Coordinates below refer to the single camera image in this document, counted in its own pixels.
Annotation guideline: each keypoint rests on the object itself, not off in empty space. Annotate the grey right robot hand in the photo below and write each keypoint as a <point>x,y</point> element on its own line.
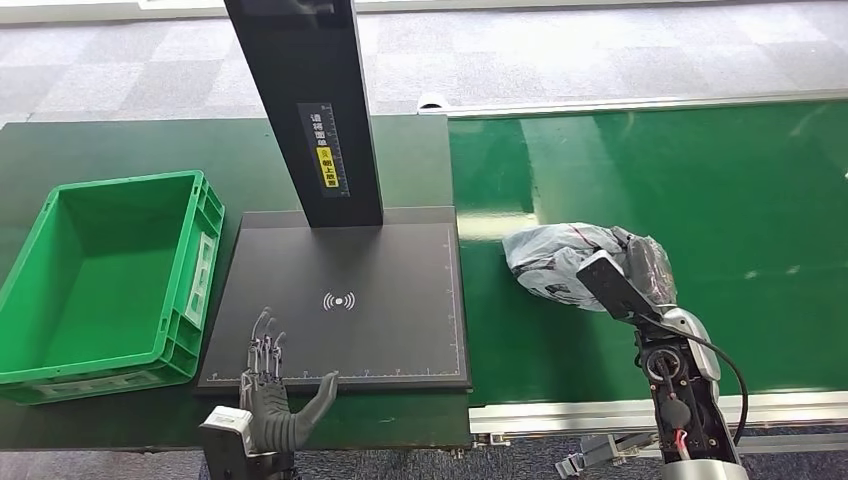
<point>649,268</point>

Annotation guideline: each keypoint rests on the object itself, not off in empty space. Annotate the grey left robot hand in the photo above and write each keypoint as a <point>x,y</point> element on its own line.
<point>275,420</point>

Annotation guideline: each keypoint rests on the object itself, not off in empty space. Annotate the grey plastic mailer package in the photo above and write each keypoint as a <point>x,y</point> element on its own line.
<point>550,262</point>

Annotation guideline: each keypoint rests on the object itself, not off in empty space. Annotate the green conveyor belt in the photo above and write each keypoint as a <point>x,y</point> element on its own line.
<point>729,232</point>

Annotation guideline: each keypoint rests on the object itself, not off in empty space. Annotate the black inbound scanner machine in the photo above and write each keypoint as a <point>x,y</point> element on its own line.
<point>391,318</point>

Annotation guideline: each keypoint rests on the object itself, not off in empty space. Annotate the white conveyor end cap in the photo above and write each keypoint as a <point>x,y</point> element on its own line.
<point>434,101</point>

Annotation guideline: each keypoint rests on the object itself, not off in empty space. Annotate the green plastic crate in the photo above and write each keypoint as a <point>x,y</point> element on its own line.
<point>99,285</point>

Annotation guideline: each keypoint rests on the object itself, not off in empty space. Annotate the black yellow label sticker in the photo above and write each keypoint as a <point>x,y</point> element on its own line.
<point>324,151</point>

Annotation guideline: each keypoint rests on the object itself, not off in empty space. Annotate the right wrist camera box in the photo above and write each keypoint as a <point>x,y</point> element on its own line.
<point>616,285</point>

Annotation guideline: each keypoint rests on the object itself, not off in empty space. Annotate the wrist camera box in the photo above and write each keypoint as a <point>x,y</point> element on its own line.
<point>222,440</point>
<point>616,285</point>

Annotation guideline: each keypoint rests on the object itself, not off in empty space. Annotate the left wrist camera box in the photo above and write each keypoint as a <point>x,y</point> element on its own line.
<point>222,440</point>

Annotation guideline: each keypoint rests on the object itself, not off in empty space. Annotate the grey bracket under conveyor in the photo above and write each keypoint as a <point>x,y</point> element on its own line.
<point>603,452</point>

